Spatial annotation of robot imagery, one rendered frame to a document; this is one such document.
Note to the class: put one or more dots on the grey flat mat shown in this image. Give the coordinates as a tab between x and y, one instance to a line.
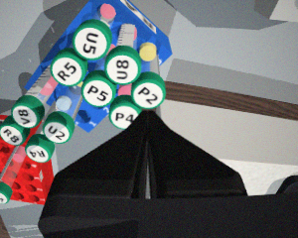
218	44

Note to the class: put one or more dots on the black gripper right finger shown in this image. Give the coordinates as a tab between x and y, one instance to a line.
183	170

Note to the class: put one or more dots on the blue tube rack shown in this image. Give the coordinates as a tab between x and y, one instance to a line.
126	12

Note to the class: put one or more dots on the red tube rack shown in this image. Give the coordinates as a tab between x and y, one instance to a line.
33	177

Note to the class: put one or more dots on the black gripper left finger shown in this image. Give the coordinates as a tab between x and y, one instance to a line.
113	168

